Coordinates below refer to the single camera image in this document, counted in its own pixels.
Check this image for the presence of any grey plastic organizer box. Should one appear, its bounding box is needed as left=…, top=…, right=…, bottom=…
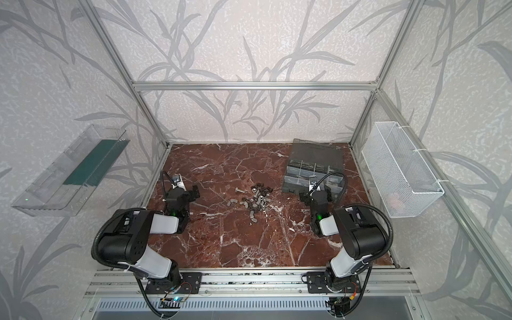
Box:
left=282, top=139, right=344, bottom=196

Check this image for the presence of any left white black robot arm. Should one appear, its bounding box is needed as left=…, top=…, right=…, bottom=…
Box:
left=91, top=185, right=200, bottom=287

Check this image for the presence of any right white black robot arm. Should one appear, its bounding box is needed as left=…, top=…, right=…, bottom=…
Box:
left=299, top=191, right=394, bottom=282

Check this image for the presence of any pile of screws and nuts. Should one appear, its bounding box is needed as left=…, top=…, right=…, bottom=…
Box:
left=227, top=183, right=273, bottom=223

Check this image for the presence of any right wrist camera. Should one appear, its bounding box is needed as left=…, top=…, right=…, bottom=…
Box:
left=309, top=178, right=319, bottom=191

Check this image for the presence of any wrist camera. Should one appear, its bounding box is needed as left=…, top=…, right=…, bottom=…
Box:
left=171, top=174, right=186, bottom=191
left=309, top=178, right=319, bottom=191

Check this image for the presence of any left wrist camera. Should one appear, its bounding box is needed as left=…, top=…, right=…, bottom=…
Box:
left=171, top=174, right=186, bottom=191

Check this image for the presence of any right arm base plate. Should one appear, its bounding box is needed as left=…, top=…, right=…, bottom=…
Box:
left=301, top=271, right=362, bottom=295

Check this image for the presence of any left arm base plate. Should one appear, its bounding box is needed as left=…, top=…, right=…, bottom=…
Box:
left=145, top=272, right=203, bottom=295

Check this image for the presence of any white wire mesh basket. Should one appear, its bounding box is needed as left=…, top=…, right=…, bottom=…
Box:
left=362, top=121, right=445, bottom=219

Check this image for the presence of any aluminium front rail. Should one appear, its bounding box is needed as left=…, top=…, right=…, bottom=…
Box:
left=84, top=266, right=421, bottom=298

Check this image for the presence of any clear plastic wall tray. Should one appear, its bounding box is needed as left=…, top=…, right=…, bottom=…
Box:
left=11, top=125, right=130, bottom=217

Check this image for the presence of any aluminium frame crossbar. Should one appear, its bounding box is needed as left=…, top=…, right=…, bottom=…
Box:
left=133, top=81, right=377, bottom=91

